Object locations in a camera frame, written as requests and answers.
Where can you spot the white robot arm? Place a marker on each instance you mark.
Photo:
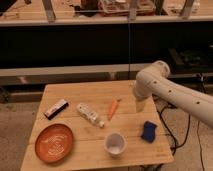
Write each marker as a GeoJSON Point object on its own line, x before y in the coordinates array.
{"type": "Point", "coordinates": [153, 79]}

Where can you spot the wooden shelf with clutter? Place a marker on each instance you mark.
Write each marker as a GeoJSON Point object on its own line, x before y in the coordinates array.
{"type": "Point", "coordinates": [80, 12]}

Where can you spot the orange plate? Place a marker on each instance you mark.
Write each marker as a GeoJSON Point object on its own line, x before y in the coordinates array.
{"type": "Point", "coordinates": [54, 143]}

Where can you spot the blue sponge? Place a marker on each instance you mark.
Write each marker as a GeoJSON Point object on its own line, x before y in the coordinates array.
{"type": "Point", "coordinates": [149, 131]}

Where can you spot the white paper cup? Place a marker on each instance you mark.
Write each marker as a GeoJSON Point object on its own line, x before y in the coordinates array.
{"type": "Point", "coordinates": [114, 144]}

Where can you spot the orange pepper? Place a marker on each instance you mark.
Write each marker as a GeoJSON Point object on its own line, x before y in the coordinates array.
{"type": "Point", "coordinates": [113, 108]}

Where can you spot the lower wooden shelf board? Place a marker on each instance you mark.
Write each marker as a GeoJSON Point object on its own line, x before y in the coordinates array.
{"type": "Point", "coordinates": [72, 69]}

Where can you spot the clear plastic bottle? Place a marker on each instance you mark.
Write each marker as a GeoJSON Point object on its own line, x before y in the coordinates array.
{"type": "Point", "coordinates": [90, 115]}

